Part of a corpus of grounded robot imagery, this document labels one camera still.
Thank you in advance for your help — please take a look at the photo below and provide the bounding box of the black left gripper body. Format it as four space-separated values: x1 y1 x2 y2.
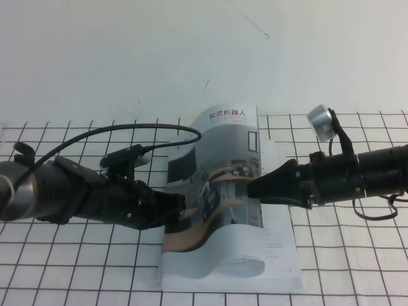
101 178 160 231

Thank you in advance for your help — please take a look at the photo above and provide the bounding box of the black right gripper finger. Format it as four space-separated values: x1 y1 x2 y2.
259 192 301 205
247 159 299 198

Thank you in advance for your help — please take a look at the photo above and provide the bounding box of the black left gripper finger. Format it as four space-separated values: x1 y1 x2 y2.
152 210 182 228
155 192 187 211

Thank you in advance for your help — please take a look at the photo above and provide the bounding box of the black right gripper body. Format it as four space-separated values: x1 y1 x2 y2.
296 152 364 210

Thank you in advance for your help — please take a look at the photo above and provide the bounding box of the white AgileX product catalogue book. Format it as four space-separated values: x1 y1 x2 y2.
161 102 303 293

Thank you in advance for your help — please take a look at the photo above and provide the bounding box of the white black-grid table cloth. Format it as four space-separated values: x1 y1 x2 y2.
0 110 408 306

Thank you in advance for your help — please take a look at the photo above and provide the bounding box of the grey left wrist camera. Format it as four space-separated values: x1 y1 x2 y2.
100 144 153 182

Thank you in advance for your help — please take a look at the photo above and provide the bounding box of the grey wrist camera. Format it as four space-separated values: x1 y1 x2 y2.
100 144 153 182
306 104 354 157

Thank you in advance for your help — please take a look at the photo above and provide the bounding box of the thin black hanging cable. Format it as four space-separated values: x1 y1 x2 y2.
351 191 408 221

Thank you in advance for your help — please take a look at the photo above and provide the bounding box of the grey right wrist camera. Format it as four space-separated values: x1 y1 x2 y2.
306 104 354 157

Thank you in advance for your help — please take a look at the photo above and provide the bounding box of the long black camera cable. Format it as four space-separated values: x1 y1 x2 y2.
0 123 202 208

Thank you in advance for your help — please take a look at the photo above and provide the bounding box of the short black looped cable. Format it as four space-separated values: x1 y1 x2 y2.
13 142 36 164

